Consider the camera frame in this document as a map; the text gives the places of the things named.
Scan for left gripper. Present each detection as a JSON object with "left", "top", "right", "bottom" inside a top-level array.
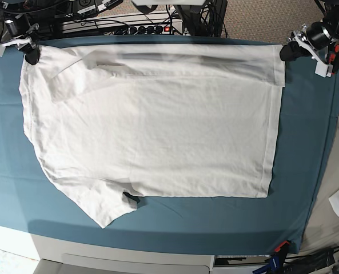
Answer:
[{"left": 280, "top": 25, "right": 336, "bottom": 78}]

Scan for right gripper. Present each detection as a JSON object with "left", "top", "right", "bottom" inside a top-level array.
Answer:
[{"left": 0, "top": 24, "right": 40, "bottom": 65}]

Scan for white T-shirt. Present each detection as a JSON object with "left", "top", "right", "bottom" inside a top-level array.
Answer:
[{"left": 19, "top": 44, "right": 285, "bottom": 228}]

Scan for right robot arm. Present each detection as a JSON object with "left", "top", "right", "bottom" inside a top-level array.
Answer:
[{"left": 0, "top": 5, "right": 41, "bottom": 65}]

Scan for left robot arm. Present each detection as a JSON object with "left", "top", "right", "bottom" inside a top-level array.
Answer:
[{"left": 280, "top": 1, "right": 339, "bottom": 78}]

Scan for orange black clamp top right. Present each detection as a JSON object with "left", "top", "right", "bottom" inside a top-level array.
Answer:
[{"left": 328, "top": 44, "right": 339, "bottom": 75}]

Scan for orange black clamp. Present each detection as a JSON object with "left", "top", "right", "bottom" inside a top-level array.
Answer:
[
  {"left": 274, "top": 240, "right": 290, "bottom": 255},
  {"left": 328, "top": 44, "right": 339, "bottom": 75}
]

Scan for teal table cloth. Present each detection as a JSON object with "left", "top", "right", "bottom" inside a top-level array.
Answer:
[{"left": 0, "top": 48, "right": 339, "bottom": 255}]

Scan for orange black clamp bottom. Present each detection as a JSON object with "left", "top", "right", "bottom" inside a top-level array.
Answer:
[{"left": 274, "top": 240, "right": 290, "bottom": 255}]

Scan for blue clamp bottom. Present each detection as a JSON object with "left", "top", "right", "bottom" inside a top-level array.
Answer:
[{"left": 252, "top": 255, "right": 281, "bottom": 274}]

